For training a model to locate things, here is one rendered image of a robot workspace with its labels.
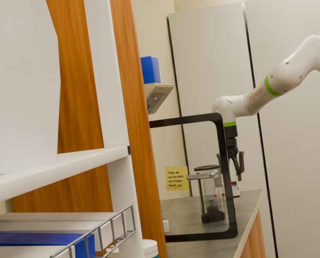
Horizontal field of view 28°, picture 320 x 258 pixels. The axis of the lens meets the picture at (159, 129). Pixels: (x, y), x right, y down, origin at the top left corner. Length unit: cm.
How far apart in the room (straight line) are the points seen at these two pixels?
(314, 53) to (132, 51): 93
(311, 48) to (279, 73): 17
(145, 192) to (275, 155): 321
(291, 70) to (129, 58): 82
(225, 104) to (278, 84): 38
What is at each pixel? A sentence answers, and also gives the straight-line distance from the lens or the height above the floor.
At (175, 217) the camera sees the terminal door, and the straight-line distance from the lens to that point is 209.
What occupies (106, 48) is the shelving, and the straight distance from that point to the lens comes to 122.
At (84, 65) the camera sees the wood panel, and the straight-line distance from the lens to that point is 205.
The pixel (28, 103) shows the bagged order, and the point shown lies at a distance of 91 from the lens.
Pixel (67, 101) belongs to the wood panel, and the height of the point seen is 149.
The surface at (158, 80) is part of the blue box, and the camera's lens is 216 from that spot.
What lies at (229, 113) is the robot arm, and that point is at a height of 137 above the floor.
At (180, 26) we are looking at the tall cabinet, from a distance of 525.
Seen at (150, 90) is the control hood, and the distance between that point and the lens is 207.
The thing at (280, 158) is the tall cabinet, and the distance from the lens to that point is 516.
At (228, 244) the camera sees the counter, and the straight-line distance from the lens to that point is 221.
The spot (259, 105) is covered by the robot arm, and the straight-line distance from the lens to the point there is 290.
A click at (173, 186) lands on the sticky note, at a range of 207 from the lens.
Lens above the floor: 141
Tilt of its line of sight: 2 degrees down
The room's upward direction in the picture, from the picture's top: 8 degrees counter-clockwise
